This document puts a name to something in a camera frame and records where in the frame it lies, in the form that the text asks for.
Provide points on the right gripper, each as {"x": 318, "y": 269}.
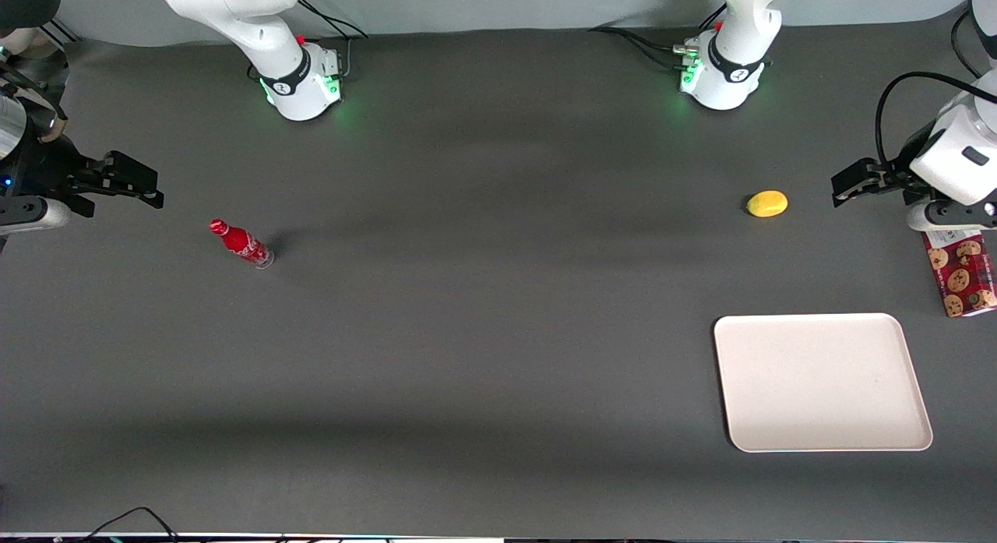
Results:
{"x": 48, "y": 166}

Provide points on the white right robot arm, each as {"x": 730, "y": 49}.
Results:
{"x": 257, "y": 29}

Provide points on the white rectangular tray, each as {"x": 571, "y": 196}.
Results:
{"x": 822, "y": 383}

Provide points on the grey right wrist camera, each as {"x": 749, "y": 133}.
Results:
{"x": 31, "y": 216}

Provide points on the red tartan cookie box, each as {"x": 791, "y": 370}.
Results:
{"x": 962, "y": 278}

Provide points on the red cola bottle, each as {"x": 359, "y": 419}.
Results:
{"x": 240, "y": 245}

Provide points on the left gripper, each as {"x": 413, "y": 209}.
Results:
{"x": 890, "y": 175}

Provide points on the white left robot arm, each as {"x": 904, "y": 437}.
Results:
{"x": 740, "y": 37}

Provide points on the yellow lemon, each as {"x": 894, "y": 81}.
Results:
{"x": 767, "y": 204}

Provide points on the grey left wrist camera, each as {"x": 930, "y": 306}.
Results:
{"x": 954, "y": 216}

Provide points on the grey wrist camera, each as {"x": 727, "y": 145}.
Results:
{"x": 954, "y": 216}
{"x": 31, "y": 216}

